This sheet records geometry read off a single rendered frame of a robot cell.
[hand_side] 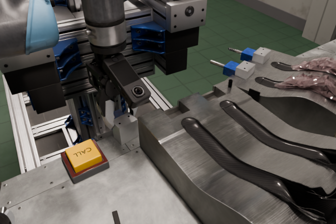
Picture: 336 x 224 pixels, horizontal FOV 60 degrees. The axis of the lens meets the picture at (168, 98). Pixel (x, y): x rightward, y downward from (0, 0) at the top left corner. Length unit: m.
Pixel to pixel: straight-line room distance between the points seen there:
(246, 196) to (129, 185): 0.25
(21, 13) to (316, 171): 0.48
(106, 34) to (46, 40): 0.16
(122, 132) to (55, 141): 0.98
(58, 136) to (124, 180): 1.06
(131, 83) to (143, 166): 0.19
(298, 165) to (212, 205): 0.16
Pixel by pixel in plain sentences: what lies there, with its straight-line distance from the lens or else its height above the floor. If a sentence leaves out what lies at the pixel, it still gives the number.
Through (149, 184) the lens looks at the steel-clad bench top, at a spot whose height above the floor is 0.80.
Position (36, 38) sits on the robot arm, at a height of 1.14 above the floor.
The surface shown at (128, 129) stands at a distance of 0.68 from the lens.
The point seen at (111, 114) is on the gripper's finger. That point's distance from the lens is 0.66.
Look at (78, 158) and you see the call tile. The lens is 0.65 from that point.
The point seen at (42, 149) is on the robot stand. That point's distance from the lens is 1.62.
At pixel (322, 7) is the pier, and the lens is 3.17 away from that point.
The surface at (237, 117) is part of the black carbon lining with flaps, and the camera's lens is 0.66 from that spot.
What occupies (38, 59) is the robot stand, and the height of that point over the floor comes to 0.92.
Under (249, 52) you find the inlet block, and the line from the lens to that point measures 0.95.
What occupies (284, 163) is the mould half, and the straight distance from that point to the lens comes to 0.55.
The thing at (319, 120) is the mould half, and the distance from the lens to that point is 0.77.
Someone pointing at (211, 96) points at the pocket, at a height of 0.86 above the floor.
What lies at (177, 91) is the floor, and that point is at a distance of 2.23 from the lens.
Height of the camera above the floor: 1.30
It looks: 37 degrees down
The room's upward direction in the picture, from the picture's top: straight up
